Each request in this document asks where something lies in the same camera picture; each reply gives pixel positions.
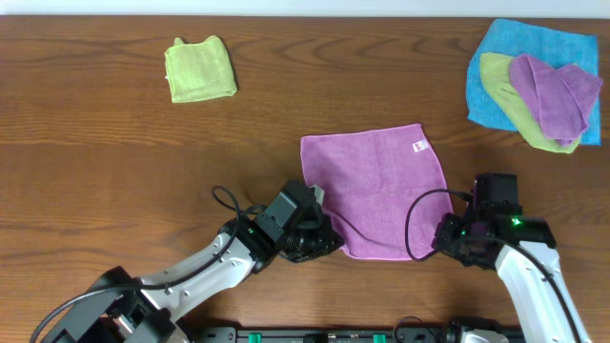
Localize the purple cloth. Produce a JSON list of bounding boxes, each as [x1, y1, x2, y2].
[[300, 124, 453, 261], [509, 54, 603, 147]]

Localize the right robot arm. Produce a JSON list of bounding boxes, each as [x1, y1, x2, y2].
[[433, 213, 590, 343]]

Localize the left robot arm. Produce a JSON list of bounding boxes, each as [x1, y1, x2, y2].
[[30, 180, 344, 342]]

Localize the purple cloth in pile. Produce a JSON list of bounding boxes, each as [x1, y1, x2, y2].
[[509, 54, 603, 147]]

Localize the folded green cloth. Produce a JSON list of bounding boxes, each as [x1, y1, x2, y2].
[[164, 35, 237, 104]]

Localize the green cloth in pile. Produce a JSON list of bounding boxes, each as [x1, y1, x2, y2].
[[479, 52, 580, 153]]

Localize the blue cloth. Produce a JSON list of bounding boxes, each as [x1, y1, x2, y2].
[[466, 19, 601, 146]]

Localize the right black cable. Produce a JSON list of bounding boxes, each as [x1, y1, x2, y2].
[[404, 188, 582, 343]]

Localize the black cable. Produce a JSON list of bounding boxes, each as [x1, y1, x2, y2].
[[404, 188, 582, 343], [28, 185, 268, 343]]

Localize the left black cable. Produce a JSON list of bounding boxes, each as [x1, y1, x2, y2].
[[28, 185, 268, 343]]

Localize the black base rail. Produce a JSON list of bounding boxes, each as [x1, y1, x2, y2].
[[195, 316, 525, 343]]

